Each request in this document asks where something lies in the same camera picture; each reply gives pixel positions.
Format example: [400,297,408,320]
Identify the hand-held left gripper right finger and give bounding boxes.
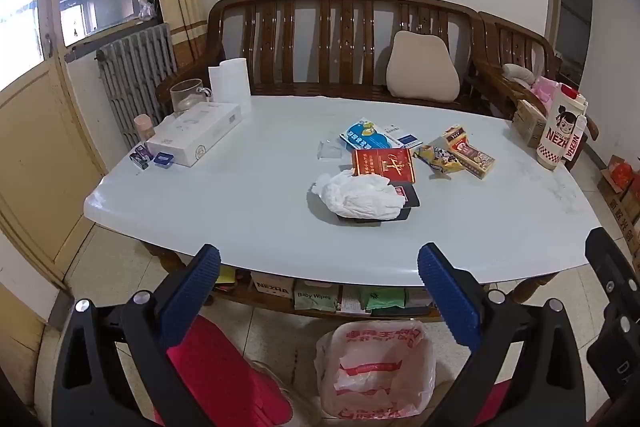
[417,243,588,427]

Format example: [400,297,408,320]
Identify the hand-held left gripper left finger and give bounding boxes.
[52,243,223,427]

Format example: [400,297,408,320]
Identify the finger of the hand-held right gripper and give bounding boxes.
[586,302,640,390]
[584,227,640,323]

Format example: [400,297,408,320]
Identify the black plastic tray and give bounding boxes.
[335,181,422,225]

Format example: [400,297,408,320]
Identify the bin with printed plastic bag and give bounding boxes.
[314,319,435,420]

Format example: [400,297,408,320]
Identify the white tissue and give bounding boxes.
[306,171,403,222]

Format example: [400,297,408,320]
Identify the yellow snack wrapper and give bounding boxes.
[414,144,463,175]

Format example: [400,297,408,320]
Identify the red and beige snack box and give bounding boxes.
[441,124,497,180]

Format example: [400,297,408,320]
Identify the red cigarette box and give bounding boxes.
[351,148,417,185]

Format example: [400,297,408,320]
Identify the white medicine box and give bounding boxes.
[382,124,423,150]

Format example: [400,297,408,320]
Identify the blue medicine box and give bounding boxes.
[339,119,387,152]

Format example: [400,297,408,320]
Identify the clear plastic wrapper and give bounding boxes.
[318,139,343,162]

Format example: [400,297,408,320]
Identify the pile of cardboard boxes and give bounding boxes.
[597,154,640,278]

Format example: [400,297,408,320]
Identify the white printed box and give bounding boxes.
[250,272,293,303]

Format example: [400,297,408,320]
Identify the person's left leg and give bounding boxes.
[165,314,293,427]

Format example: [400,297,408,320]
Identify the person's leg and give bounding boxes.
[470,379,516,427]
[165,314,293,427]

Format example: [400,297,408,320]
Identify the red plastic bag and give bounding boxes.
[607,163,638,190]

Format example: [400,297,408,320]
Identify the white and red pack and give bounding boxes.
[340,285,368,313]

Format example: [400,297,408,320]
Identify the white top wooden table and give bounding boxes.
[82,94,603,320]

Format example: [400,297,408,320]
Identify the person's right leg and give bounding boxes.
[470,379,516,427]

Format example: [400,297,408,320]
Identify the light green wipes pack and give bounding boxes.
[292,282,341,312]

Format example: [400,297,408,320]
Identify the white cartoon print bottle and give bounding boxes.
[536,83,589,172]

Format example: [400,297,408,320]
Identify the white flat tissue box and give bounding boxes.
[145,102,244,168]

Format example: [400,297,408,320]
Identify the small cardboard box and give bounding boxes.
[512,99,551,148]

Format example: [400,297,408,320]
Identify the pink plastic bag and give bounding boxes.
[530,76,563,108]

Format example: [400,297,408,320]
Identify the clear glass mug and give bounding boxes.
[170,79,213,116]

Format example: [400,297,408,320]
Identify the white cloth bundle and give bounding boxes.
[501,63,538,88]

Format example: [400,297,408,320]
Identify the white paper towel roll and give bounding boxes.
[208,58,252,115]

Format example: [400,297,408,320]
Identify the yellow wooden balcony door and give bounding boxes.
[0,0,151,288]

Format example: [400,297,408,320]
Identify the grey cast iron radiator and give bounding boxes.
[96,23,177,150]

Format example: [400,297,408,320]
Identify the beige back cushion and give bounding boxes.
[386,30,461,104]

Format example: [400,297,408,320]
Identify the wooden slatted armchair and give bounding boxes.
[472,11,598,142]

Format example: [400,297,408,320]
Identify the interior door frame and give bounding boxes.
[550,0,596,92]

